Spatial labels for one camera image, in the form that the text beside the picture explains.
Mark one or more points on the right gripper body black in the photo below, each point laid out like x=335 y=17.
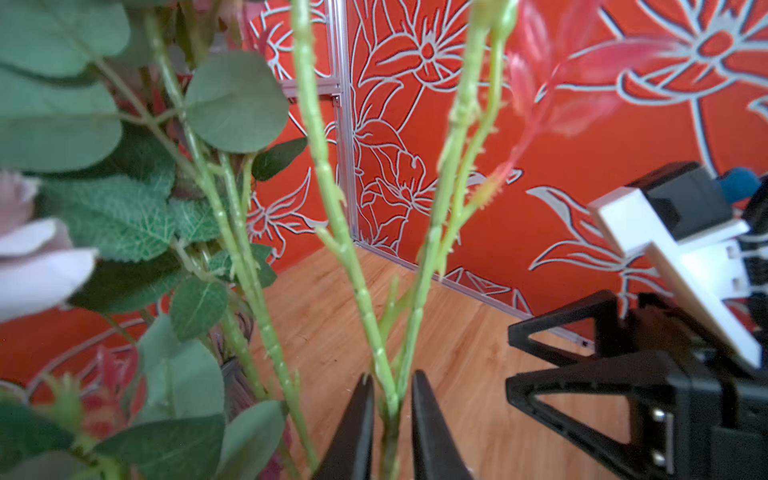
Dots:
x=721 y=430

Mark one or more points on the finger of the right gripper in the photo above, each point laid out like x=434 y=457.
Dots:
x=610 y=339
x=616 y=410

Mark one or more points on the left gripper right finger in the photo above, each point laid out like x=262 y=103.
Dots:
x=435 y=454

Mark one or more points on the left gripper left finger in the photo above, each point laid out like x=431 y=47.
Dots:
x=349 y=455

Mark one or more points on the mixed flower bunch on table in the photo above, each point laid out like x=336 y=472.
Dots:
x=133 y=134

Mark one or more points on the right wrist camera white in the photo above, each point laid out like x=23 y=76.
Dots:
x=681 y=219

